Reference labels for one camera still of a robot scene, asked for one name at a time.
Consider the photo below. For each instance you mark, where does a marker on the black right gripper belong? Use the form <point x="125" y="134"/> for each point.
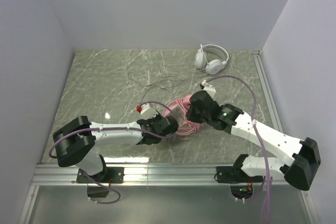
<point x="192" y="112"/>

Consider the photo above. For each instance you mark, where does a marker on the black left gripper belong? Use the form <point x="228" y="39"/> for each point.
<point x="171" y="125"/>

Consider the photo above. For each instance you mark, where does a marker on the pink headphones with cable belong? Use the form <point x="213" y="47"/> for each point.
<point x="183" y="104"/>

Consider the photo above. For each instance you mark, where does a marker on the white headphones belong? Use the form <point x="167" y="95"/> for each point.
<point x="211" y="58"/>

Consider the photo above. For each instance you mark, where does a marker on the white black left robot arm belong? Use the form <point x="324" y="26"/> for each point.
<point x="73" y="142"/>

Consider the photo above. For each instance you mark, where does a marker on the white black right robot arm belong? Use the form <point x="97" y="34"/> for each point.
<point x="294" y="160"/>

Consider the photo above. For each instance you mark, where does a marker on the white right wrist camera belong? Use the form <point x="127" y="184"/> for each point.
<point x="210" y="89"/>

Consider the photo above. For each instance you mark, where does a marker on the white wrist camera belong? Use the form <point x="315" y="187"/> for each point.
<point x="146" y="111"/>
<point x="210" y="89"/>

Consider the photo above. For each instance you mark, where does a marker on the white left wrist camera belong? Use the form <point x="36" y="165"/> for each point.
<point x="146" y="111"/>

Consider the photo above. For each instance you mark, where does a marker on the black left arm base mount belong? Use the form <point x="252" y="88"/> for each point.
<point x="102" y="181"/>

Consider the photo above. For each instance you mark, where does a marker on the aluminium right side rail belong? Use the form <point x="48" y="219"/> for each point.
<point x="271" y="107"/>

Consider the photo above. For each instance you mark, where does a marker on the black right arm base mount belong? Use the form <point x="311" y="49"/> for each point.
<point x="242" y="186"/>

